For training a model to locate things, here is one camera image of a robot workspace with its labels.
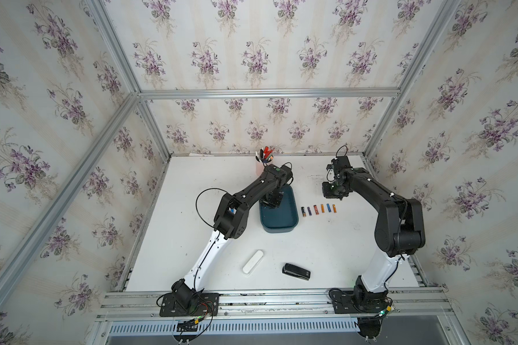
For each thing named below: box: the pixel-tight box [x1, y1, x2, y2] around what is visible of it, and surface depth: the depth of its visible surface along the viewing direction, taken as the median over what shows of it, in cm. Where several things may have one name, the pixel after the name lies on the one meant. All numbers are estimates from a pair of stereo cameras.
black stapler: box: [282, 263, 312, 282], surface depth 80 cm
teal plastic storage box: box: [259, 184, 299, 234], surface depth 95 cm
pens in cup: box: [255, 145, 275, 167], surface depth 107 cm
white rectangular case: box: [242, 250, 265, 274], surface depth 81 cm
